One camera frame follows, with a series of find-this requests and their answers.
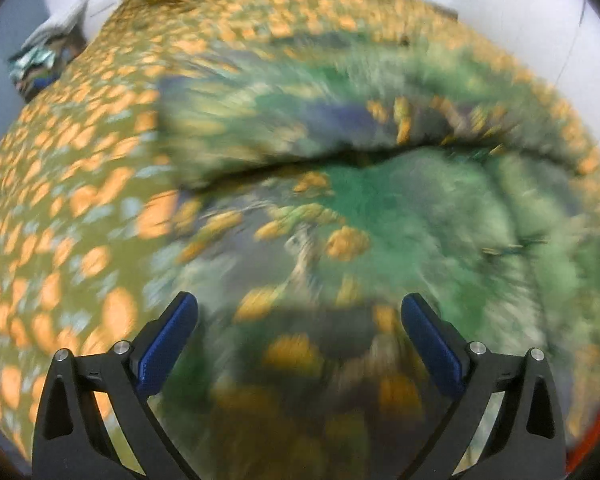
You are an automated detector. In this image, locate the green landscape print padded jacket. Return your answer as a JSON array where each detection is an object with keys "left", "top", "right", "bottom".
[{"left": 156, "top": 32, "right": 600, "bottom": 479}]

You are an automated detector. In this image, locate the pile of clothes on nightstand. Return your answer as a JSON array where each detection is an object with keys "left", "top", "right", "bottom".
[{"left": 8, "top": 32, "right": 86, "bottom": 103}]

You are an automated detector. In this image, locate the olive quilt with orange print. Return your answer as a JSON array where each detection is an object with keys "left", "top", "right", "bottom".
[{"left": 0, "top": 0, "right": 587, "bottom": 454}]

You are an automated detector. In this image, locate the striped pillow on pile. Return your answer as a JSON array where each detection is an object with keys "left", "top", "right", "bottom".
[{"left": 21, "top": 0, "right": 88, "bottom": 49}]

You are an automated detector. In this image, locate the white wardrobe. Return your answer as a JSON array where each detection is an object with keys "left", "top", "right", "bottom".
[{"left": 453, "top": 0, "right": 600, "bottom": 146}]

